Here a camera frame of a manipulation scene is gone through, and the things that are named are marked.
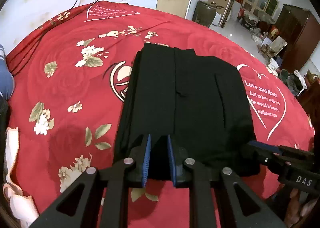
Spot dark ceramic jar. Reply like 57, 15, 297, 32
192, 0, 216, 28

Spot right hand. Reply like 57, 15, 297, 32
284, 188, 318, 227

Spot wooden framed window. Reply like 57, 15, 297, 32
242, 0, 278, 17

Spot blue striped sock foot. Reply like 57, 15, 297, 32
0, 45, 15, 100

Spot red floral bed blanket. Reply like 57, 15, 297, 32
7, 1, 319, 227

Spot cardboard box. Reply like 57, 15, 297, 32
208, 0, 234, 28

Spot dark wooden wardrobe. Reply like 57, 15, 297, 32
274, 3, 320, 74

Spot floor clutter pile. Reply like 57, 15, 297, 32
237, 7, 318, 96

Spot black jeans leg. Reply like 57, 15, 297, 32
0, 96, 11, 160

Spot black pants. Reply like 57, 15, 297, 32
113, 43, 260, 180

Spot pink white cloth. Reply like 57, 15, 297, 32
3, 127, 39, 227

